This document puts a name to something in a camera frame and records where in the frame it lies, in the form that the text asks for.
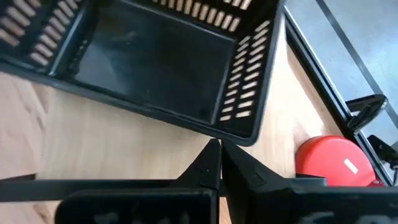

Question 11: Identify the black plastic basket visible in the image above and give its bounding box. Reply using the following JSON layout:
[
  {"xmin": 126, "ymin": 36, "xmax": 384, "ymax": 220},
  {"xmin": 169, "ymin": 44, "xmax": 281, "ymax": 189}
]
[{"xmin": 0, "ymin": 0, "xmax": 282, "ymax": 147}]

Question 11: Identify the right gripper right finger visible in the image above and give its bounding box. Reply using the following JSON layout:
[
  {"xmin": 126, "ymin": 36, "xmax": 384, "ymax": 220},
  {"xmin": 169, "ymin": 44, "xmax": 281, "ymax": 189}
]
[{"xmin": 221, "ymin": 139, "xmax": 398, "ymax": 224}]

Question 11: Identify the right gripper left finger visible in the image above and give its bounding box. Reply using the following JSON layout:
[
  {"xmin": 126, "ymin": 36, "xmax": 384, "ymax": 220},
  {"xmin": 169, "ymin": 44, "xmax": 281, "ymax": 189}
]
[{"xmin": 54, "ymin": 138, "xmax": 223, "ymax": 224}]

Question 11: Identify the small black clamp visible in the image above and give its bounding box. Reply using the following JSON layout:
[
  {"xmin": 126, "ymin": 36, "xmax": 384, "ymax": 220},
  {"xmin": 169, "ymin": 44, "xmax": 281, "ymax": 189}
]
[{"xmin": 366, "ymin": 134, "xmax": 398, "ymax": 170}]

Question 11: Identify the red desk lamp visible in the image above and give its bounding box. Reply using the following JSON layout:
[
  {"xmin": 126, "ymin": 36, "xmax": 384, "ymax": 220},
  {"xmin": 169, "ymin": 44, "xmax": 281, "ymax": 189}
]
[{"xmin": 294, "ymin": 134, "xmax": 386, "ymax": 188}]

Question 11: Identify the black metal table frame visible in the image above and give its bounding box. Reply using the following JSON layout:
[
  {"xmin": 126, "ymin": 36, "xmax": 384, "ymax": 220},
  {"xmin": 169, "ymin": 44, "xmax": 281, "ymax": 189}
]
[{"xmin": 281, "ymin": 6, "xmax": 398, "ymax": 187}]

